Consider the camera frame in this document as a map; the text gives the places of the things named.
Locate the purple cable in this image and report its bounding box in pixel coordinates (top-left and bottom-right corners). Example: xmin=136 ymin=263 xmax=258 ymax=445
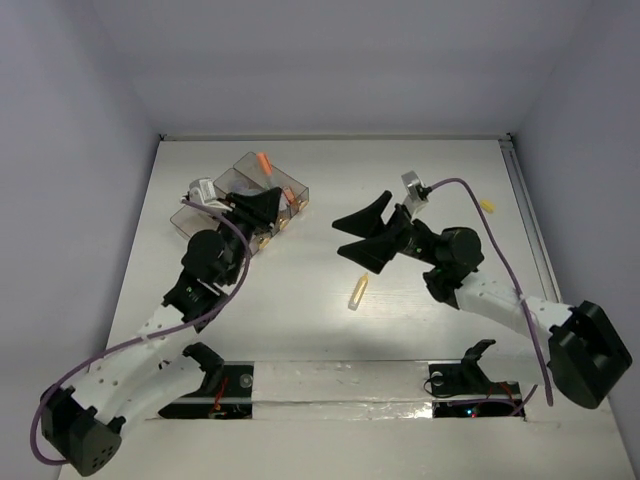
xmin=29 ymin=199 xmax=251 ymax=466
xmin=427 ymin=178 xmax=554 ymax=407

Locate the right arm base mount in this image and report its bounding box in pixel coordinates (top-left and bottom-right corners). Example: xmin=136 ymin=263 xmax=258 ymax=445
xmin=423 ymin=339 xmax=525 ymax=419

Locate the silver taped front board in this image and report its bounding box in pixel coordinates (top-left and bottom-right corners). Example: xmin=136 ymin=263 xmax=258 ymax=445
xmin=251 ymin=361 xmax=433 ymax=421

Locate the yellow eraser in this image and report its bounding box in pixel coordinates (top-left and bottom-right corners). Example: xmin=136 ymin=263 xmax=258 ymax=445
xmin=480 ymin=200 xmax=496 ymax=214

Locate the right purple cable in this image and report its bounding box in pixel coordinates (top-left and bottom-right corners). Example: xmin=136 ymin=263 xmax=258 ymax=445
xmin=427 ymin=178 xmax=554 ymax=407

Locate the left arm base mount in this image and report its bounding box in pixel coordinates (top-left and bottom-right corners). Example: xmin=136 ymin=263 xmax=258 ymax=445
xmin=158 ymin=343 xmax=254 ymax=420

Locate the pink highlighter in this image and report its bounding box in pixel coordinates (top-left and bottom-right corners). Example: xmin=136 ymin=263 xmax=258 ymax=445
xmin=283 ymin=187 xmax=296 ymax=205

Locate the clear brown compartment organizer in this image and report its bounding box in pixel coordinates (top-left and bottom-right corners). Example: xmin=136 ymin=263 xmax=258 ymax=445
xmin=170 ymin=152 xmax=309 ymax=257

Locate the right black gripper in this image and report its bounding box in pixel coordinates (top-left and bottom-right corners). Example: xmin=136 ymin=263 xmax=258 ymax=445
xmin=332 ymin=190 xmax=443 ymax=272

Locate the small orange eraser cap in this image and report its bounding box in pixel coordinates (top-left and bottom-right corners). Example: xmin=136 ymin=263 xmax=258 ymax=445
xmin=256 ymin=152 xmax=272 ymax=170

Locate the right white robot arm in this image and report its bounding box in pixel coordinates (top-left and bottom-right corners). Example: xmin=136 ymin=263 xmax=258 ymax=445
xmin=332 ymin=191 xmax=633 ymax=409

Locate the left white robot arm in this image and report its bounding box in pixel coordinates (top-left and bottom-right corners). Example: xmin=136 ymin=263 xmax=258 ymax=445
xmin=29 ymin=187 xmax=283 ymax=477

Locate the aluminium rail right edge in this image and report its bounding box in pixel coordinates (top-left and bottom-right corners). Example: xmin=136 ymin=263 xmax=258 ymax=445
xmin=499 ymin=134 xmax=579 ymax=354

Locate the yellow highlighter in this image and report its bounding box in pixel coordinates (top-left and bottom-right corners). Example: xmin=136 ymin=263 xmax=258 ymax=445
xmin=348 ymin=273 xmax=369 ymax=311

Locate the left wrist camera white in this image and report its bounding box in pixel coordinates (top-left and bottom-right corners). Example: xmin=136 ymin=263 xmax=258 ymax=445
xmin=183 ymin=177 xmax=224 ymax=208

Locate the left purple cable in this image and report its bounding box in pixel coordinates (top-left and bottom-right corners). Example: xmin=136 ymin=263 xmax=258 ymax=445
xmin=29 ymin=199 xmax=251 ymax=466

